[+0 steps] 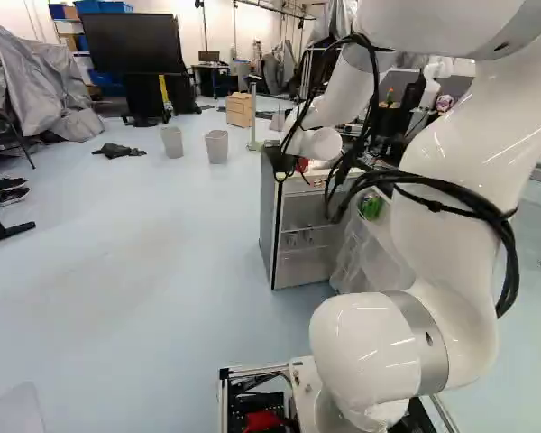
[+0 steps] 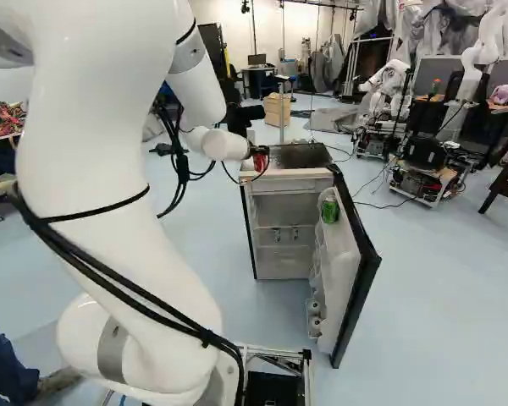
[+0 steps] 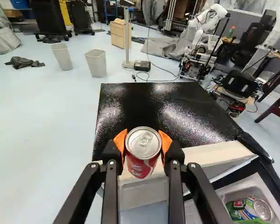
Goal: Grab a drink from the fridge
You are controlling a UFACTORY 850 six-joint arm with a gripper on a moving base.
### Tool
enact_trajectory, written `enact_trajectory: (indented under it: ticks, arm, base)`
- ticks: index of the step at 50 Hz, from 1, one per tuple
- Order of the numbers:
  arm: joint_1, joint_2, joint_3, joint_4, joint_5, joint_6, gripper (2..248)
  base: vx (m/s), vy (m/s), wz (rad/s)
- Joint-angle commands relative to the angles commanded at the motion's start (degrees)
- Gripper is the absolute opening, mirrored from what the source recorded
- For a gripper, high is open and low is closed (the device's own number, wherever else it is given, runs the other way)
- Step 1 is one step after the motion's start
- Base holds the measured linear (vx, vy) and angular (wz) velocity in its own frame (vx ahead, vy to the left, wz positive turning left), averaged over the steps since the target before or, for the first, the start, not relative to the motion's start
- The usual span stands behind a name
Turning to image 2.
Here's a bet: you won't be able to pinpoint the person's legs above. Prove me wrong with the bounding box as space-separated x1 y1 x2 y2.
0 307 41 406

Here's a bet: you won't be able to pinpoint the small white fridge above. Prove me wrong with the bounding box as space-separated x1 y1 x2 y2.
238 142 336 282

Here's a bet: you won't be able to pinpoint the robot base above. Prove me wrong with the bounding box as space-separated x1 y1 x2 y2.
235 343 315 406

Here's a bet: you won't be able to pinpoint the fridge door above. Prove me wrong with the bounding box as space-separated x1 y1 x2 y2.
306 163 384 370

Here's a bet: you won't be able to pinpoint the cart with electronics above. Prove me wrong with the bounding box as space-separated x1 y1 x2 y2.
388 134 472 211

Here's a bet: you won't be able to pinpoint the green drink can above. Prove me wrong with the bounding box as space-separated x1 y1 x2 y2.
321 195 340 225

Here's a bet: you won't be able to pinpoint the white robot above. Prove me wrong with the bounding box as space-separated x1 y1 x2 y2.
354 58 414 161

